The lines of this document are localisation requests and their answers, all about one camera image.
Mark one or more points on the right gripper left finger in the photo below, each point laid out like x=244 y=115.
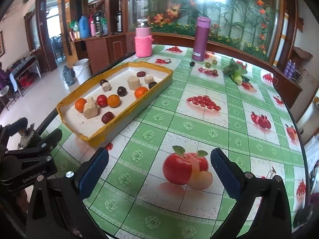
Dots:
x=56 y=209

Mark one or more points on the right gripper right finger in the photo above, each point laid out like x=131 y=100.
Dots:
x=272 y=220

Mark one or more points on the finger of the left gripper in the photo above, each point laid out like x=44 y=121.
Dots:
x=32 y=143
x=11 y=129

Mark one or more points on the large beige ginger chunk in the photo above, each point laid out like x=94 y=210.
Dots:
x=90 y=109

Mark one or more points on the red tomato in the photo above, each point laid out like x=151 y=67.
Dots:
x=107 y=117
x=102 y=100

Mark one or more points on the large orange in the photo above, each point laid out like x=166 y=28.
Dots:
x=114 y=100

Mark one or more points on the small beige chunk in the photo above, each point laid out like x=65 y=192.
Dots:
x=106 y=87

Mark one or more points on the dark purple plum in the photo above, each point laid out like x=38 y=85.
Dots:
x=121 y=91

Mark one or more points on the tall beige chunk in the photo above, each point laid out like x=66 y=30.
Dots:
x=133 y=82

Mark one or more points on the small red jujube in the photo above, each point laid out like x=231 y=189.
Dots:
x=141 y=74

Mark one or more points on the round beige chunk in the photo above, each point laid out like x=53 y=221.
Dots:
x=148 y=79

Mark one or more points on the small dark plum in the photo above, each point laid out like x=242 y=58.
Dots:
x=152 y=84

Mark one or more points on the yellow edged tray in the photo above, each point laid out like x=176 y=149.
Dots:
x=93 y=131

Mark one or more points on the dark kettle on floor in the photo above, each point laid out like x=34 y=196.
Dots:
x=68 y=76

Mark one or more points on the white bucket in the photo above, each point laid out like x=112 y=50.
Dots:
x=82 y=70

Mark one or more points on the blue jug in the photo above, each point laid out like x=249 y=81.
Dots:
x=84 y=27

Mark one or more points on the pink bottle on counter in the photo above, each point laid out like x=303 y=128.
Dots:
x=92 y=28

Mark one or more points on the pink knitted jar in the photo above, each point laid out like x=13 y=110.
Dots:
x=143 y=39

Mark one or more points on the black thermos on counter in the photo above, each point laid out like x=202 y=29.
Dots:
x=119 y=22

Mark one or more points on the green bok choy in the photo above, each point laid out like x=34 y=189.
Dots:
x=236 y=71

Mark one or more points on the purple bottles on shelf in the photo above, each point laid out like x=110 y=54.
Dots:
x=289 y=69

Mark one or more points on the purple thermos bottle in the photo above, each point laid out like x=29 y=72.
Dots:
x=201 y=38

